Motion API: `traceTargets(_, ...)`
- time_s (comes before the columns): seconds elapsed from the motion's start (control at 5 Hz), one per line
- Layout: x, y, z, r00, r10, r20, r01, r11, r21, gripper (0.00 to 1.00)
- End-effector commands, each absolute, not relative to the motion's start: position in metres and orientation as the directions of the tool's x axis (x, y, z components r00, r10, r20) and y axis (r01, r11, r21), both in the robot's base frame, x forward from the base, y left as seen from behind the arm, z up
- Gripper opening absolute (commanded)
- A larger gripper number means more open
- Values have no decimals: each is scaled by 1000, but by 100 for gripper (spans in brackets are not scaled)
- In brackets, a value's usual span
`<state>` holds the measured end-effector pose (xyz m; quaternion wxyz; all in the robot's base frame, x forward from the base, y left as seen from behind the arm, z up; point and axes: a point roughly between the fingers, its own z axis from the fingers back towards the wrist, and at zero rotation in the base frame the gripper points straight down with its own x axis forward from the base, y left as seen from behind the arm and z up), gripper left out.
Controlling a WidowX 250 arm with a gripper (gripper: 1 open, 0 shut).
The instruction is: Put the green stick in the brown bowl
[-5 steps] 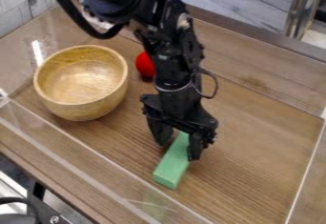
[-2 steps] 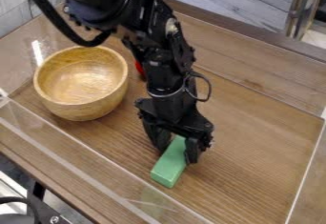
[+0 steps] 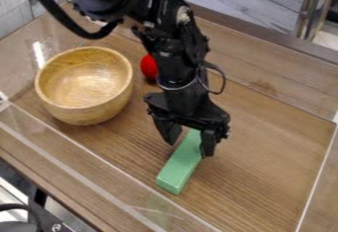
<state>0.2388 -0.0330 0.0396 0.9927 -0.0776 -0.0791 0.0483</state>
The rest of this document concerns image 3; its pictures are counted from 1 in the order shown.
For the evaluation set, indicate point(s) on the metal table leg background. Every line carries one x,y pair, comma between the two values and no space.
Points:
310,20

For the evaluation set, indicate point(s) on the wooden brown bowl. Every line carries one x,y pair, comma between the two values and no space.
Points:
84,85

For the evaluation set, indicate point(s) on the black table clamp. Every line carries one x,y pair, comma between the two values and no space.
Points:
51,224

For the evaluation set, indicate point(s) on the green rectangular block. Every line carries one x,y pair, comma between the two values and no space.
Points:
180,164

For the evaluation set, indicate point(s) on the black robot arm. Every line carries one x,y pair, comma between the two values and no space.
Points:
174,41

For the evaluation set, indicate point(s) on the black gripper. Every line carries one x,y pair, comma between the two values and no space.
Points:
187,107

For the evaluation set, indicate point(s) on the red plush strawberry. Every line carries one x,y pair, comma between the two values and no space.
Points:
148,67

